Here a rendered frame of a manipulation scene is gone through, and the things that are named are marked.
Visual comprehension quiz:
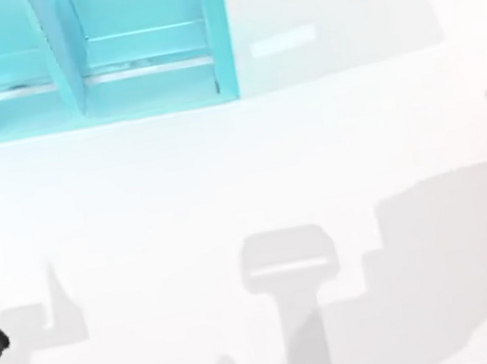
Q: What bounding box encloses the light blue rack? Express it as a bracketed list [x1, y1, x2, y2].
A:
[0, 0, 244, 144]

